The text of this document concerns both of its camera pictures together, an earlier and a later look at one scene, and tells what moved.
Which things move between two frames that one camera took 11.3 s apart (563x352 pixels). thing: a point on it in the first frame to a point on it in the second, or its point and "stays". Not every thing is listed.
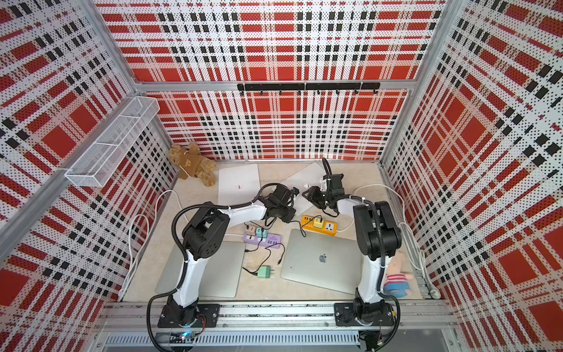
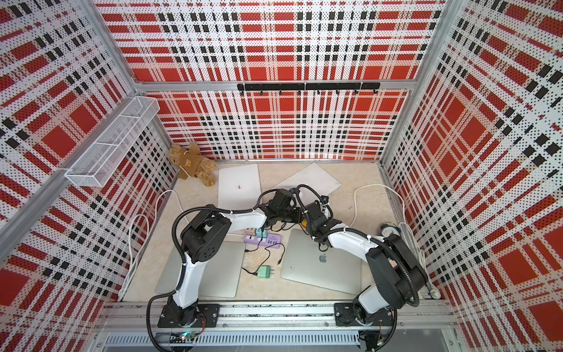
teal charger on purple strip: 259,232 stays
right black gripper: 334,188 to 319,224
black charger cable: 268,248 stays
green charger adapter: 264,272 stays
